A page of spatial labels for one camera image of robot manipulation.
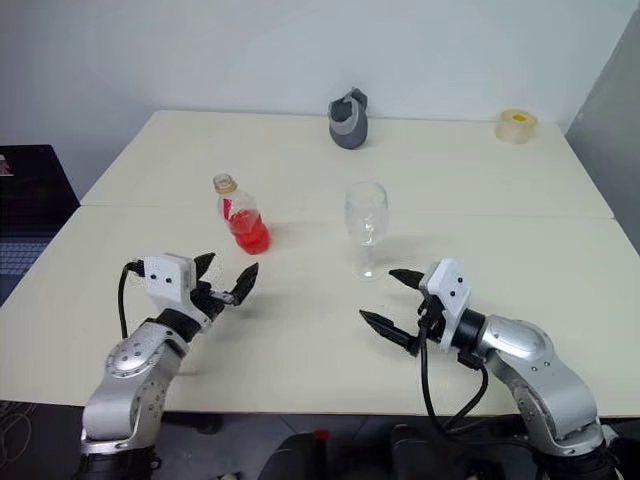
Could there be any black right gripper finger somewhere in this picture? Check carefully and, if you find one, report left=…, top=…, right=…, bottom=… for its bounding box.
left=358, top=309, right=421, bottom=357
left=388, top=268, right=426, bottom=292

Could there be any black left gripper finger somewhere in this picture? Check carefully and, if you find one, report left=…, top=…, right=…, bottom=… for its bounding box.
left=230, top=262, right=260, bottom=308
left=193, top=252, right=218, bottom=292

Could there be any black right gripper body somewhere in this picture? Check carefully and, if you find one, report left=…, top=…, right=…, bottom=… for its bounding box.
left=416, top=294, right=448, bottom=352

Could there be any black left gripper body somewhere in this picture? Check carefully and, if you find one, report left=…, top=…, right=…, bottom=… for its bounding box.
left=191, top=280, right=237, bottom=324

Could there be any bottle with red liquid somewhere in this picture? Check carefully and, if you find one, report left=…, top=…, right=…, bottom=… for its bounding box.
left=212, top=172, right=272, bottom=257

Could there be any clear wine glass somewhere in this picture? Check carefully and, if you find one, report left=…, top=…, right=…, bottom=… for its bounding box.
left=343, top=181, right=390, bottom=282

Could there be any grey moulded plastic object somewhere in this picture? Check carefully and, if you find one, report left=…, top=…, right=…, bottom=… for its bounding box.
left=328, top=86, right=370, bottom=151

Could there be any dark rounded shape red spot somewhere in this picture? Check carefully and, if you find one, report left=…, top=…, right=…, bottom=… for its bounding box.
left=259, top=430, right=334, bottom=480

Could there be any translucent tape roll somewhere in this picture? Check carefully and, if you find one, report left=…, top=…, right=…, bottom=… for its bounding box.
left=495, top=108, right=540, bottom=146

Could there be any black laptop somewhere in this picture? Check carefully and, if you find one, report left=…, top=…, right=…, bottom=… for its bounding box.
left=0, top=144, right=81, bottom=301

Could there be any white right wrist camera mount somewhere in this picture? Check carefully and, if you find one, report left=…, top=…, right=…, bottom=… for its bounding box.
left=418, top=258, right=473, bottom=349

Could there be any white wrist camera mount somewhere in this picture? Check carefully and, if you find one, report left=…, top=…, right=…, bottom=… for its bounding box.
left=141, top=253, right=214, bottom=332
left=418, top=258, right=473, bottom=349

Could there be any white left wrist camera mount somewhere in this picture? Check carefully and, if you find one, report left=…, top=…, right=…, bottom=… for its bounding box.
left=141, top=253, right=214, bottom=332

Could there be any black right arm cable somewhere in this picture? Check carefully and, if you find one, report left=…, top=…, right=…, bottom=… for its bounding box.
left=418, top=314, right=491, bottom=436

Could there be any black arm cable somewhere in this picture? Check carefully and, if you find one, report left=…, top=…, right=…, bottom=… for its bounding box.
left=117, top=259, right=147, bottom=339
left=418, top=314, right=491, bottom=436

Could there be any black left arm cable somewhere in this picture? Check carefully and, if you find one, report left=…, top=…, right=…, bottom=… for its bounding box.
left=117, top=259, right=147, bottom=339

